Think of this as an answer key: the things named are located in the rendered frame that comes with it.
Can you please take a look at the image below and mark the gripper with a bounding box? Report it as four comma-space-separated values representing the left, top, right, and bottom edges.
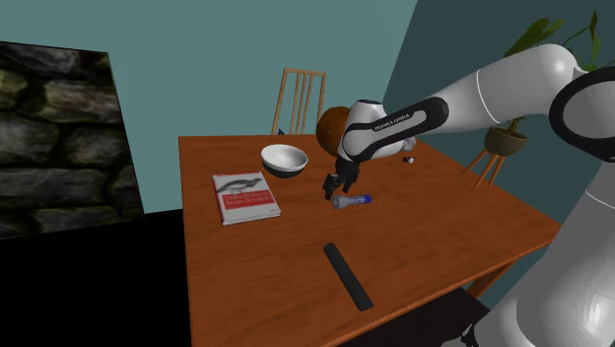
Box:
322, 157, 362, 202

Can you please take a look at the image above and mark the grey and blue bottle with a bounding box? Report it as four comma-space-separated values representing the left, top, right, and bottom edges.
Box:
331, 193, 374, 211

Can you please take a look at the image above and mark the brown round ball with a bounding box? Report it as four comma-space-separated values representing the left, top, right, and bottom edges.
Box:
314, 105, 353, 158

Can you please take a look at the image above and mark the white bowl with dark outside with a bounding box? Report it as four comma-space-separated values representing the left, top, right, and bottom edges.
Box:
260, 143, 309, 180

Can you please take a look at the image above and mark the long black remote control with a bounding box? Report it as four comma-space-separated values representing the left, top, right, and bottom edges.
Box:
321, 242, 376, 312

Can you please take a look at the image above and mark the white and red book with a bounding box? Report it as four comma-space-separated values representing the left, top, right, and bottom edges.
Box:
211, 171, 283, 228

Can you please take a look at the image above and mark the light wooden chair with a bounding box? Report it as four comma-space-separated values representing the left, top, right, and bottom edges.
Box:
270, 67, 328, 137

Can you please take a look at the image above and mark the brown wooden table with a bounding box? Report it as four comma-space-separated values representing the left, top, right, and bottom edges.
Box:
177, 133, 563, 347

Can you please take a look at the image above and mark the potted plant on wooden stand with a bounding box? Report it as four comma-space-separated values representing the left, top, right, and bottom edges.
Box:
461, 10, 615, 190

